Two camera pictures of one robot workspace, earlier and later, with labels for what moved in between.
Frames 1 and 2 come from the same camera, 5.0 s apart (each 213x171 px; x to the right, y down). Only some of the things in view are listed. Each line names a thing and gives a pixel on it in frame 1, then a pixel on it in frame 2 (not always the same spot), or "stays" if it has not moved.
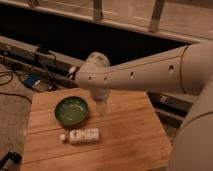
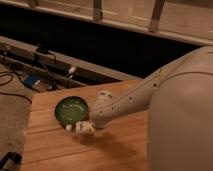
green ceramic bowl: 71,110 stays
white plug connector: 71,70 stays
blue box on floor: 32,80 stays
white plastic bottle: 80,136 → 86,126
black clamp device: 42,50 stays
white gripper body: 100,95 → 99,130
